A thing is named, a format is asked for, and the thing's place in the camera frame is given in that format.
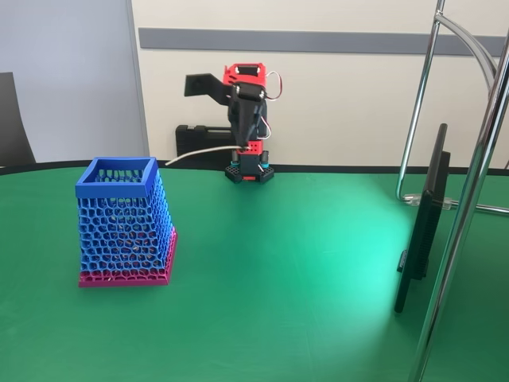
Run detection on black flat monitor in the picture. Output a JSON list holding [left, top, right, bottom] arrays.
[[393, 123, 453, 315]]

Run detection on white and red servo wires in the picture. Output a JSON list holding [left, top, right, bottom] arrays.
[[260, 70, 285, 141]]

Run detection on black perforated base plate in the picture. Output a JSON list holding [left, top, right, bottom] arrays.
[[223, 162, 276, 185]]

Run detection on chrome tube frame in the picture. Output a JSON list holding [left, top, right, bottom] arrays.
[[395, 0, 509, 216]]

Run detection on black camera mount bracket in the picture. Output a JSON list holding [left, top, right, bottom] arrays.
[[183, 72, 234, 107]]

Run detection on black chair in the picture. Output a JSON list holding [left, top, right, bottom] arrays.
[[0, 72, 37, 167]]

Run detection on grey wall rail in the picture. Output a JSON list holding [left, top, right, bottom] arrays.
[[138, 26, 508, 57]]

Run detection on thick chrome pole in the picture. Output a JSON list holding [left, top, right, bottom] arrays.
[[408, 49, 509, 382]]

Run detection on black plastic tool case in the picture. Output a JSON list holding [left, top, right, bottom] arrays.
[[175, 123, 235, 162]]

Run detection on blue and pink mesh basket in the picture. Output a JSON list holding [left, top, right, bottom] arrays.
[[75, 156, 179, 289]]

